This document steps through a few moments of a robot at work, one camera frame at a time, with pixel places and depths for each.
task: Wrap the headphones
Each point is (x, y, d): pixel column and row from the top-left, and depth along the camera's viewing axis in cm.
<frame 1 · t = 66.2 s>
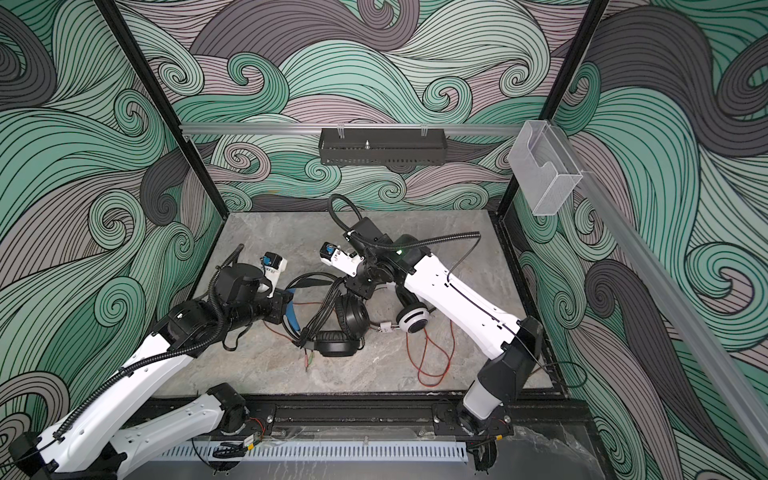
left hand: (292, 293, 71), fingers closed
right hand: (353, 277, 73), fingers closed
black blue gaming headset: (321, 315, 67), point 26 cm above the table
white black headphones: (413, 316, 84), point 9 cm above the table

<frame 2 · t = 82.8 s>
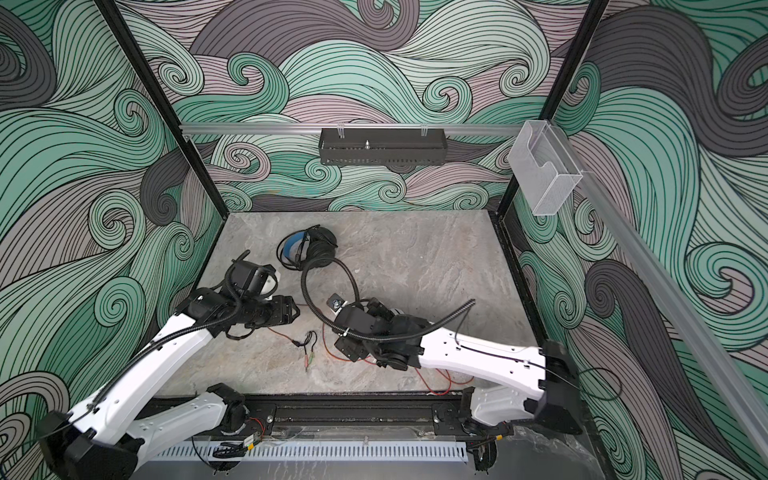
left hand: (290, 311, 75), fingers open
right hand: (356, 323, 72), fingers open
black blue gaming headset: (307, 249, 108), point 3 cm above the table
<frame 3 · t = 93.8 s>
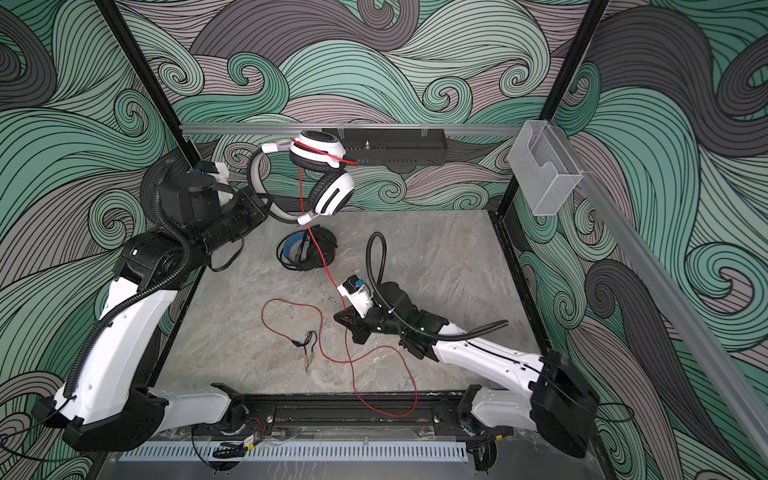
left hand: (274, 192, 60), fingers closed
right hand: (336, 317, 72), fingers closed
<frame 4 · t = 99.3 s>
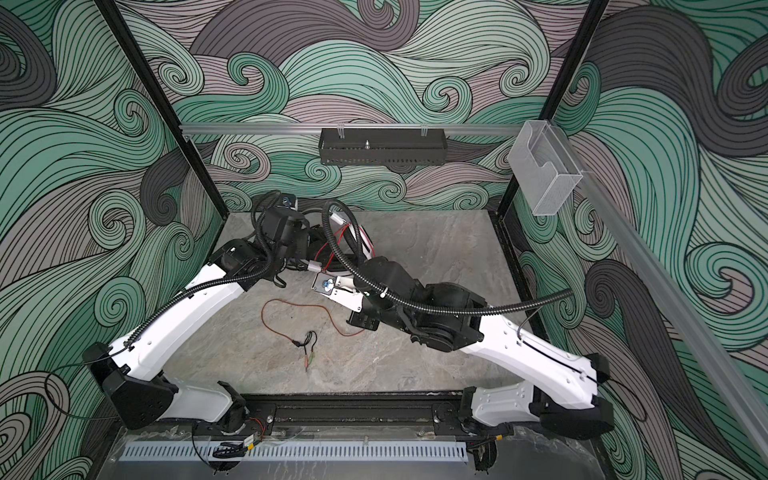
left hand: (294, 229, 74), fingers closed
right hand: (346, 286, 58), fingers closed
